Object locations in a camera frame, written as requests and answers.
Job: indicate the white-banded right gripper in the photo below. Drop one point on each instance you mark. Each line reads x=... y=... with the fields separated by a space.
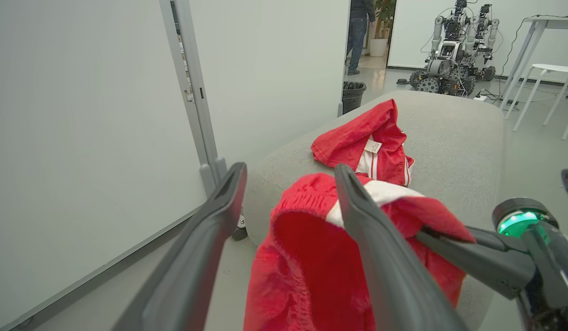
x=550 y=276

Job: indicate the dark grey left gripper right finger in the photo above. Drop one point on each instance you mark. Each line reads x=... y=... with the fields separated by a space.
x=385 y=276

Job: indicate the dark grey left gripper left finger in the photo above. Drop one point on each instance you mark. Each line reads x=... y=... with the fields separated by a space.
x=192 y=257

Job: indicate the red shorts with elastic waistband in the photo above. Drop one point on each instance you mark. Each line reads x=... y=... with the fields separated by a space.
x=302 y=266

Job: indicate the red garment with white label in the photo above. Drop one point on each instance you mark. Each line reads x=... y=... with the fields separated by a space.
x=348 y=142

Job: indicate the grey fabric sofa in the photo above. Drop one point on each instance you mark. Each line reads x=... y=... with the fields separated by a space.
x=449 y=128

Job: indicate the black caster wheel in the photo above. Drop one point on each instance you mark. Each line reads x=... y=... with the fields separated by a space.
x=240 y=230

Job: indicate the white power strip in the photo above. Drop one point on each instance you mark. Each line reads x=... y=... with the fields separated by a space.
x=481 y=97

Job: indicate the black waste bin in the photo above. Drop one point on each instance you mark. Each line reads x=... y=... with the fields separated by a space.
x=353 y=96

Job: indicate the small white round table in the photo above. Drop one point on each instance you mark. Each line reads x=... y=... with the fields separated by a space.
x=557 y=69

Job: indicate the grey wheeled robot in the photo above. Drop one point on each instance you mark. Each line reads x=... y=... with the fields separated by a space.
x=442 y=64
x=486 y=41

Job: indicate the white plant pot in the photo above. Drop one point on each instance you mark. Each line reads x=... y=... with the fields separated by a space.
x=378 y=47

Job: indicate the person in dark clothes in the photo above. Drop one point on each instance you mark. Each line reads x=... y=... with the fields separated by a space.
x=358 y=32

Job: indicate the grey-legged white table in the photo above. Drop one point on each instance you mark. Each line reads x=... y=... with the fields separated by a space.
x=555 y=23

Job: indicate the green potted plant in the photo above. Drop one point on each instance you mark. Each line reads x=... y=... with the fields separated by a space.
x=386 y=16

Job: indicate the grey partition post with foot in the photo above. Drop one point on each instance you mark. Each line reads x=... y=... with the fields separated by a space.
x=196 y=92

